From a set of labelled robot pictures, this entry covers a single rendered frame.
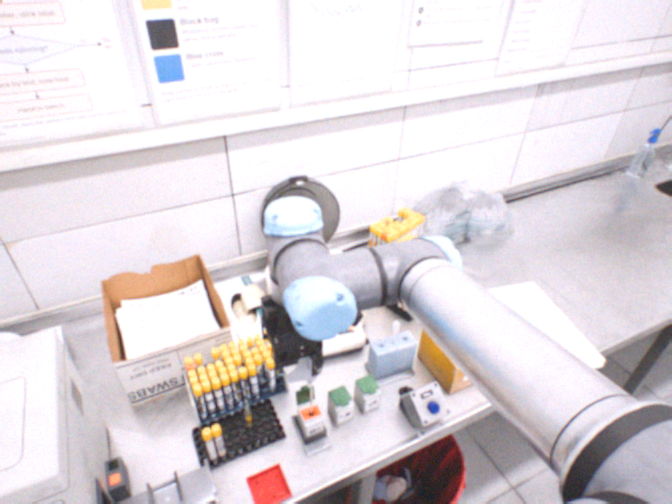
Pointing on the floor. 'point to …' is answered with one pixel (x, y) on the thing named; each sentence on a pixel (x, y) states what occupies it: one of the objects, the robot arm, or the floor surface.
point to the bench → (573, 287)
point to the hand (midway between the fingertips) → (310, 373)
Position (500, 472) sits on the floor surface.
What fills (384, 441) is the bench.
